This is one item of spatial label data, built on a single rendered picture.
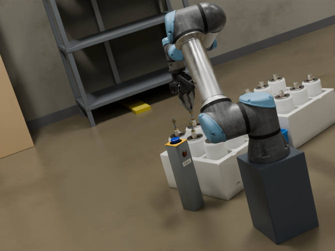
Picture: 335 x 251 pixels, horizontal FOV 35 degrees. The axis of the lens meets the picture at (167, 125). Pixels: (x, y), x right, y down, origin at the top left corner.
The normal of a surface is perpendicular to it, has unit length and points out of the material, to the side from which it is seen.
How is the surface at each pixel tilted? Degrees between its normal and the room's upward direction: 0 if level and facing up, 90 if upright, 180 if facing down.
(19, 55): 90
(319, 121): 90
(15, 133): 78
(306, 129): 90
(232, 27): 90
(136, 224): 0
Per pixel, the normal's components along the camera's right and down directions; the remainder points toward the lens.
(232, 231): -0.26, -0.92
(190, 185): 0.65, 0.07
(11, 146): 0.28, 0.01
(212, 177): -0.71, 0.40
